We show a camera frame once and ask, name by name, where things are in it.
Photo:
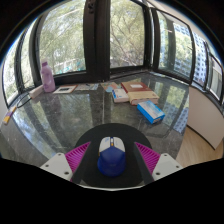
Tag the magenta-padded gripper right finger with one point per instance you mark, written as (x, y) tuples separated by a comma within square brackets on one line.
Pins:
[(166, 165)]

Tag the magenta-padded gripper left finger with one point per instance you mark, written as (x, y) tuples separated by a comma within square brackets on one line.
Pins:
[(58, 165)]

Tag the blue and white computer mouse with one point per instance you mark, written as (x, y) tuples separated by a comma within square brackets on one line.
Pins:
[(112, 156)]

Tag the round black mouse pad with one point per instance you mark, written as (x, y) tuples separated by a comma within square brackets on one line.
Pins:
[(111, 130)]

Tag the blue rectangular box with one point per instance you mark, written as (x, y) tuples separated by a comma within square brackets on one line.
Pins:
[(150, 112)]

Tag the yellow and purple flat packet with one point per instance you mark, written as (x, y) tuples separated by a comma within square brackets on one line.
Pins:
[(9, 115)]

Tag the long beige box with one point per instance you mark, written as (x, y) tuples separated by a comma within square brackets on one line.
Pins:
[(36, 91)]

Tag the thin grey magazine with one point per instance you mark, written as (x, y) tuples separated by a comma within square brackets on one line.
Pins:
[(86, 87)]

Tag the white and blue book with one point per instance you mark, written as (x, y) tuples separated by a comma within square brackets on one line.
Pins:
[(120, 95)]

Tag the purple detergent bottle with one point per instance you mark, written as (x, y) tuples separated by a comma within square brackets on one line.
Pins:
[(47, 78)]

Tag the teal pamphlet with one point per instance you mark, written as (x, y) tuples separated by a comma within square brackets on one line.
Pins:
[(110, 86)]

